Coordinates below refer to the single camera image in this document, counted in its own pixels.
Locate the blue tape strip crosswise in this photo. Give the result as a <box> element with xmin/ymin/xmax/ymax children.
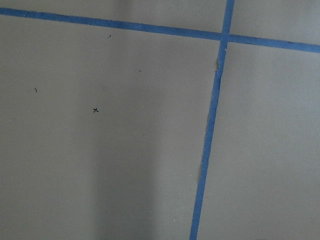
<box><xmin>0</xmin><ymin>7</ymin><xmax>320</xmax><ymax>54</ymax></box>

